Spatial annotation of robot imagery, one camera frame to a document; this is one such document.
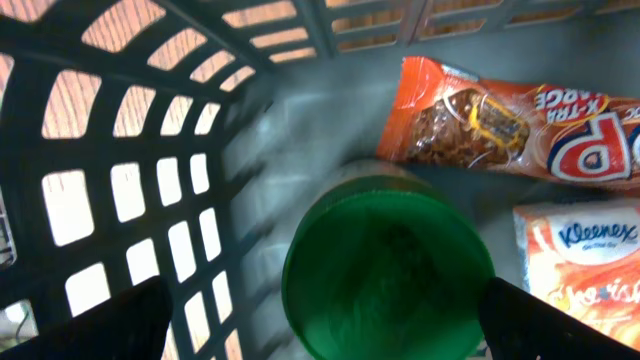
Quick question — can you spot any green lid seasoning jar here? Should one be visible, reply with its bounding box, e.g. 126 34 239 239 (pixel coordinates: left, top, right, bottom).
281 160 495 360

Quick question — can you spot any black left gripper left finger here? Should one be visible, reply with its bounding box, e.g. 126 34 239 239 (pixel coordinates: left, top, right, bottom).
1 276 173 360

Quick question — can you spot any orange tissue pack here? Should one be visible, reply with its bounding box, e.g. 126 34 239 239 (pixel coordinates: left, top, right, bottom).
513 198 639 350

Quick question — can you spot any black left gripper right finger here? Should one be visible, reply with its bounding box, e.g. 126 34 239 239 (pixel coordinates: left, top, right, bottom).
478 277 639 360

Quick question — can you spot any red chocolate bar wrapper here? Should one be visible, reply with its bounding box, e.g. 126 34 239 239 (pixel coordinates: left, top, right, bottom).
376 56 639 193

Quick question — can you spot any grey plastic shopping basket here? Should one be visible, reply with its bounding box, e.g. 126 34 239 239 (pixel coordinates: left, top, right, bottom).
1 0 639 359

